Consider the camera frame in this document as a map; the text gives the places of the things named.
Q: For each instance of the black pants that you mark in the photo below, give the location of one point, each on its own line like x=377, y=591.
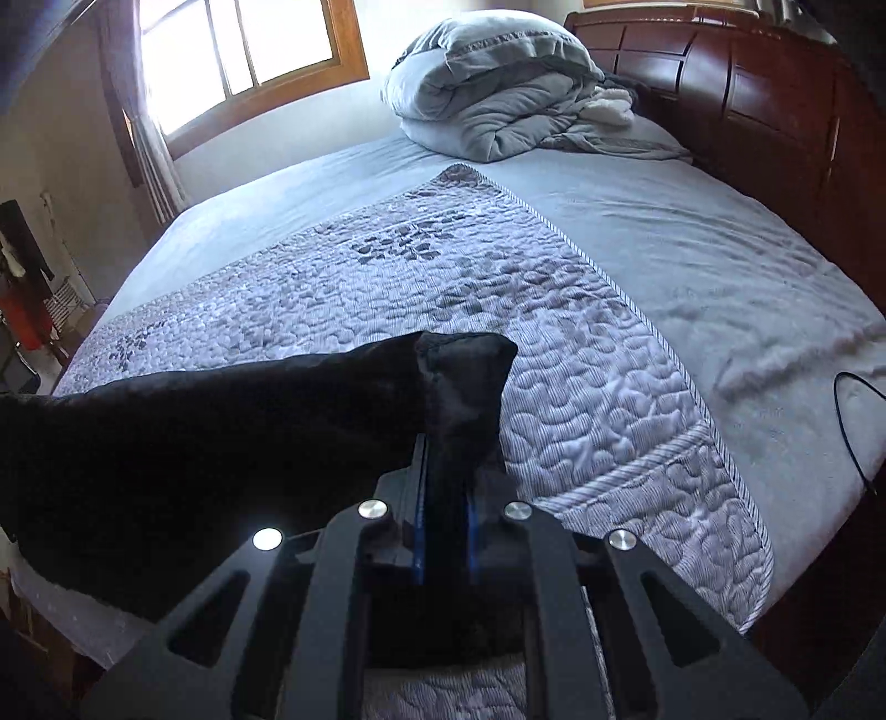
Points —
x=133, y=492

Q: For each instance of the wooden framed window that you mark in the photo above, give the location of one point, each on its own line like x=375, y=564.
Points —
x=211, y=65

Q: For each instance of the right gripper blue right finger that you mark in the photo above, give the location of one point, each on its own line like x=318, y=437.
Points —
x=471, y=533

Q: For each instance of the dark wooden headboard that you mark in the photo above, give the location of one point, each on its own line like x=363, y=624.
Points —
x=781, y=118

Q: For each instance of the grey curtain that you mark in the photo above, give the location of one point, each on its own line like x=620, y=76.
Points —
x=120, y=42

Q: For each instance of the grey quilted bedspread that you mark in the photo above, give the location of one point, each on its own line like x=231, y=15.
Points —
x=602, y=426

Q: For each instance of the light blue bed sheet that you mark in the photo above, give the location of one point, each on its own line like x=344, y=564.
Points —
x=787, y=352

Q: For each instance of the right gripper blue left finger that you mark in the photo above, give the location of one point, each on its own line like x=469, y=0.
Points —
x=417, y=482

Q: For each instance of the folded grey comforter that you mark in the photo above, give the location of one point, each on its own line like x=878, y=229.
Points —
x=488, y=85

